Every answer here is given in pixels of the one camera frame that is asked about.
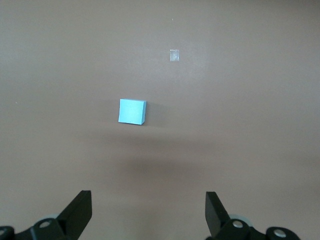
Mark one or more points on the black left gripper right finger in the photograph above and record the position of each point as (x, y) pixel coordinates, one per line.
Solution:
(216, 217)

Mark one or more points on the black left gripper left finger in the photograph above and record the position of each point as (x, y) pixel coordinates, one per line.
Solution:
(75, 215)

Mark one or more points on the light blue cube block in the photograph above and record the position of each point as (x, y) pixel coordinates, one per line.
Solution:
(131, 111)

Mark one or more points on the small clear tape piece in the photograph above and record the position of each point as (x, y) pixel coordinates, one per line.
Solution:
(174, 55)

